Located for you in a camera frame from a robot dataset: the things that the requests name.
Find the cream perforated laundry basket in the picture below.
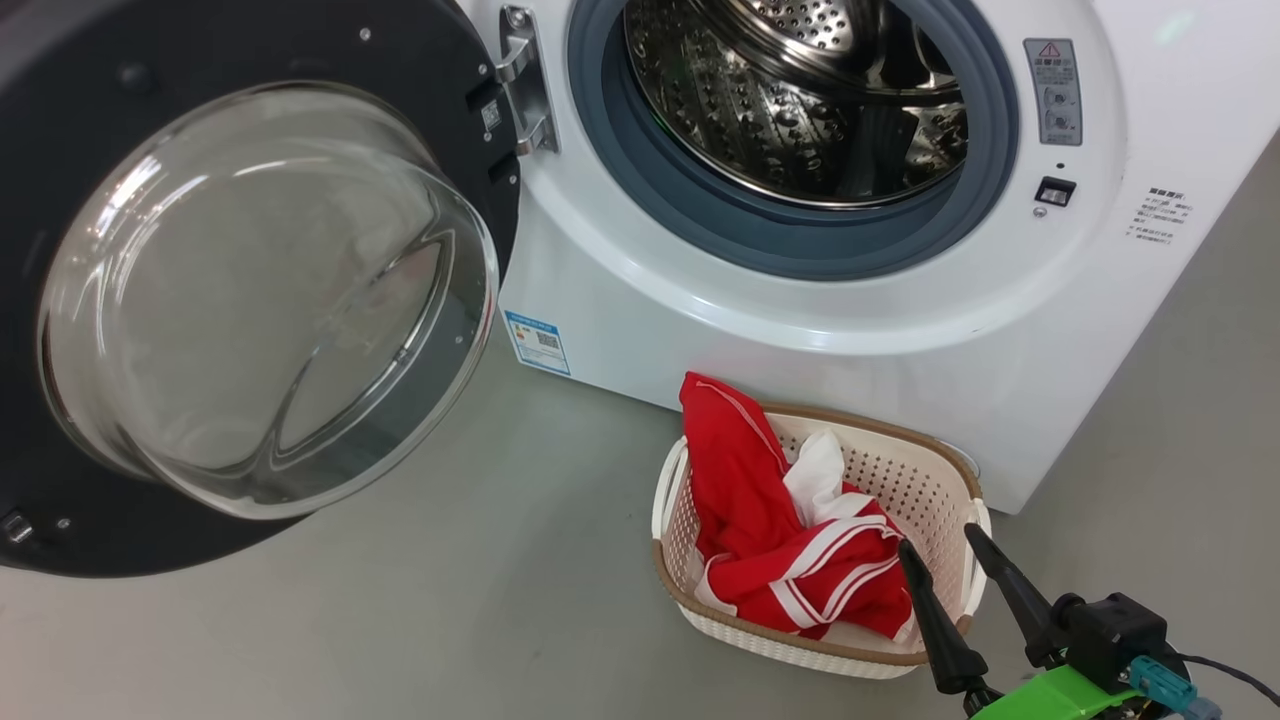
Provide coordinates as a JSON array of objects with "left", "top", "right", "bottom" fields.
[{"left": 651, "top": 402, "right": 994, "bottom": 682}]

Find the round dark glass washer door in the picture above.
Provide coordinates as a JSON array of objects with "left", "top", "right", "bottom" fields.
[{"left": 0, "top": 0, "right": 524, "bottom": 579}]

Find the thin black cable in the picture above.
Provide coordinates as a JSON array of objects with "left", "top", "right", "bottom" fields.
[{"left": 1175, "top": 652, "right": 1280, "bottom": 707}]

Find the grey warning label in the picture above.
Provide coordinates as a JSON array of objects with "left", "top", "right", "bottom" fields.
[{"left": 1023, "top": 38, "right": 1085, "bottom": 148}]

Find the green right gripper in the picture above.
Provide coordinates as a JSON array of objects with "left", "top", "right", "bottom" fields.
[{"left": 897, "top": 523, "right": 1167, "bottom": 720}]

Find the red and white garment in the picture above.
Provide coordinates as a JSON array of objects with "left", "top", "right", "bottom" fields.
[{"left": 694, "top": 430, "right": 917, "bottom": 644}]

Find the white front-load washing machine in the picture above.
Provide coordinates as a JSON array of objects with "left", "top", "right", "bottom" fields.
[{"left": 455, "top": 0, "right": 1280, "bottom": 517}]

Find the blue energy sticker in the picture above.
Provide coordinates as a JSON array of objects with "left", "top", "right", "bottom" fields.
[{"left": 500, "top": 310, "right": 573, "bottom": 378}]

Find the teal cable connector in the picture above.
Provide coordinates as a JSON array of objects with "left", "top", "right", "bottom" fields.
[{"left": 1130, "top": 655, "right": 1224, "bottom": 720}]

